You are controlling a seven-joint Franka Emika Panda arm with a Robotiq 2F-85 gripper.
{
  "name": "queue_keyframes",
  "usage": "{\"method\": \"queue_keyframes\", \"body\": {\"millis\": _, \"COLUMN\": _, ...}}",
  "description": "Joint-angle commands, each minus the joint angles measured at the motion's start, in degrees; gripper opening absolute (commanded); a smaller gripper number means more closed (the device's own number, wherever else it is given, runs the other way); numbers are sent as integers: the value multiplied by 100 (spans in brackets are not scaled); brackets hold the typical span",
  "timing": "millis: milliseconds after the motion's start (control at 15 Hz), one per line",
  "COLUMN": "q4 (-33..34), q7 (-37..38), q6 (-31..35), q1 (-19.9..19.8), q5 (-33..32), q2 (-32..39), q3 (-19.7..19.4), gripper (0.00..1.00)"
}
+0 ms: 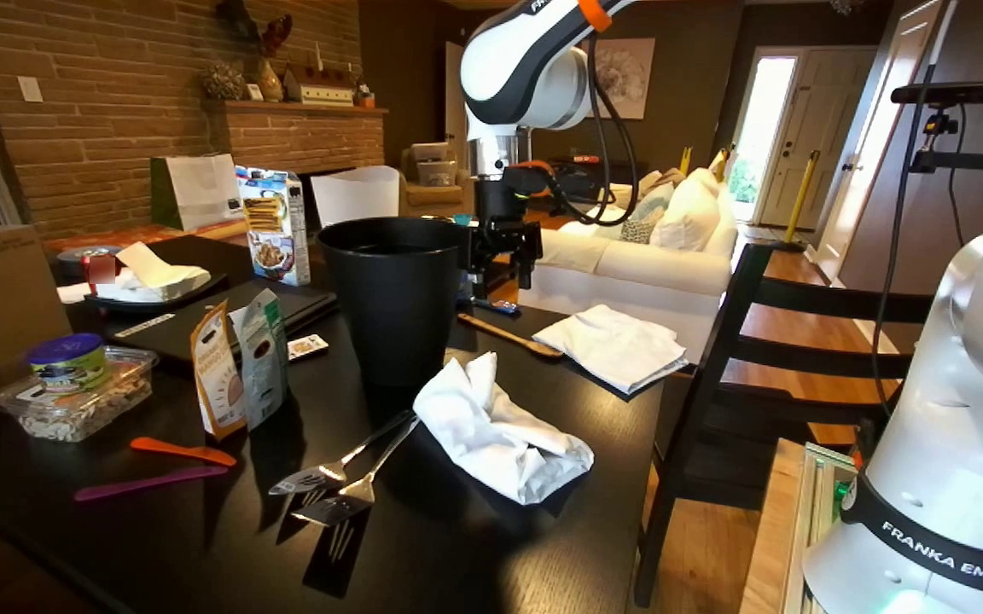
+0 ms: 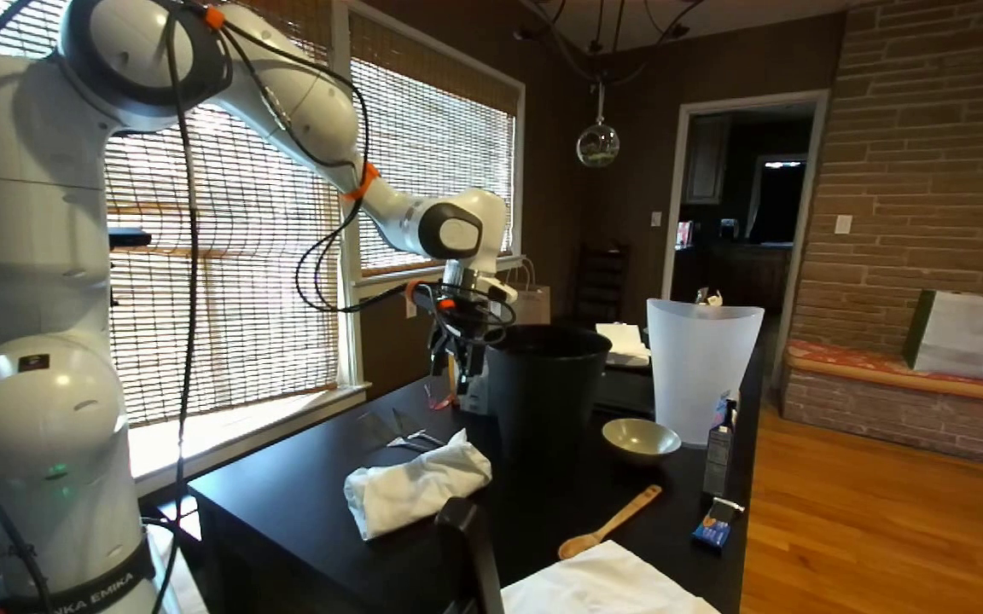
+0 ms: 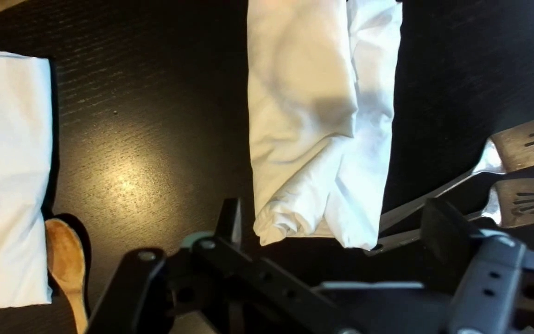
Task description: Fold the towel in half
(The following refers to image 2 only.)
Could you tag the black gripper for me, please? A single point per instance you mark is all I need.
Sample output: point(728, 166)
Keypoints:
point(462, 328)

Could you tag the white towel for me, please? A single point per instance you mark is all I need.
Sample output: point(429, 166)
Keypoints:
point(411, 488)

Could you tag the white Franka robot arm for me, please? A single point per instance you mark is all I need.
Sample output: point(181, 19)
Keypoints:
point(35, 398)

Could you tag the metal spatula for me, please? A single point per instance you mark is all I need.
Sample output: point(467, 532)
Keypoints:
point(419, 439)

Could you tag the black plastic bucket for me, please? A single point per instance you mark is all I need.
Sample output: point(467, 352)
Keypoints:
point(548, 398)

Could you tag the brown paper bag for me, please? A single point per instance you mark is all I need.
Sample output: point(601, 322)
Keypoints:
point(529, 303)

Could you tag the white napkin stack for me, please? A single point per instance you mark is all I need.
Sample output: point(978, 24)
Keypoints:
point(625, 343)

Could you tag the pale ceramic bowl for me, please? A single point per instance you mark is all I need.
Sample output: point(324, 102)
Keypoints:
point(640, 435)

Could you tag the wooden spoon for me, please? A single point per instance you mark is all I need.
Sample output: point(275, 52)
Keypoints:
point(612, 518)

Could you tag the large bamboo window blind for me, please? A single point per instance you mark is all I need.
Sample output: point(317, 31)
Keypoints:
point(254, 318)

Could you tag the white blender pitcher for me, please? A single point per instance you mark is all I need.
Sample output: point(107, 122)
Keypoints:
point(700, 361)

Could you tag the folded white cloth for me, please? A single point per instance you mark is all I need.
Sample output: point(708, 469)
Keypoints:
point(605, 582)

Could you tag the small bamboo window blind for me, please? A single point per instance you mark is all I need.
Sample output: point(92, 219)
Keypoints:
point(435, 139)

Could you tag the dark spray bottle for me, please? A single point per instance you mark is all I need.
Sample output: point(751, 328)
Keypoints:
point(717, 448)

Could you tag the hanging glass globe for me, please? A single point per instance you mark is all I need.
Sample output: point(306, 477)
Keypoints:
point(599, 143)

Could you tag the small blue box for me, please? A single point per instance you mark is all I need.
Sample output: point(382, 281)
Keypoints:
point(713, 526)

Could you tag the brick hearth bench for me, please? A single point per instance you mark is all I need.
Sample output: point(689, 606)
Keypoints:
point(912, 409)

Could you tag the white wall outlet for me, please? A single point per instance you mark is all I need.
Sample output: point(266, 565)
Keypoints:
point(411, 303)

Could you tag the white door frame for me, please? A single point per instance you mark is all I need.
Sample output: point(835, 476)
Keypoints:
point(673, 225)

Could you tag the white light switch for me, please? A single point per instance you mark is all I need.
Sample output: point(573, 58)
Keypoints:
point(843, 223)

